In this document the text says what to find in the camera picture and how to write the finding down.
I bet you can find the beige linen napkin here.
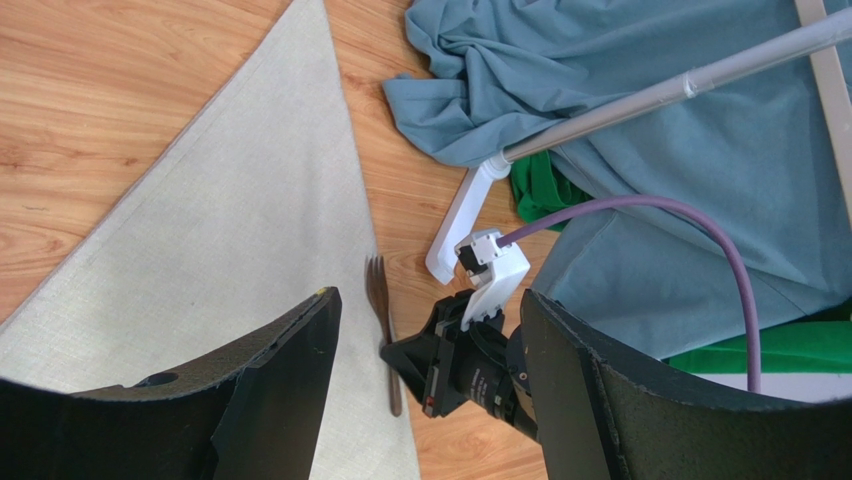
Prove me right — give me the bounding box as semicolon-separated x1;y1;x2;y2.
1;1;420;479

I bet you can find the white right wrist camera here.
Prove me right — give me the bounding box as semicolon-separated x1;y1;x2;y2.
455;228;530;332

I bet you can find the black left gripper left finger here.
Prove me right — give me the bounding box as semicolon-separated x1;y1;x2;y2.
1;287;342;479

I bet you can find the blue-grey garment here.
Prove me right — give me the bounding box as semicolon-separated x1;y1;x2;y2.
383;1;851;359

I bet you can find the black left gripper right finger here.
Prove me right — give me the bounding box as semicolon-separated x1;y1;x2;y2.
520;290;851;479

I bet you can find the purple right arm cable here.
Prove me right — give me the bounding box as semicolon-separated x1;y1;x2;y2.
497;194;763;394

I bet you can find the beige wooden clothes hanger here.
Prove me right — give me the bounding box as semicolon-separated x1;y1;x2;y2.
794;0;851;219

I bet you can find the green t-shirt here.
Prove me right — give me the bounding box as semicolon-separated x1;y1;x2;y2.
510;151;851;374

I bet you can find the silver white clothes rack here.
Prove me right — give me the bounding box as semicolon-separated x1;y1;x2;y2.
425;24;826;284

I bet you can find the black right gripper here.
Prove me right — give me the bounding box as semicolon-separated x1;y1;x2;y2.
380;290;539;441

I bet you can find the dark wooden fork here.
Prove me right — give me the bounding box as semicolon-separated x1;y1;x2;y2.
365;255;403;417

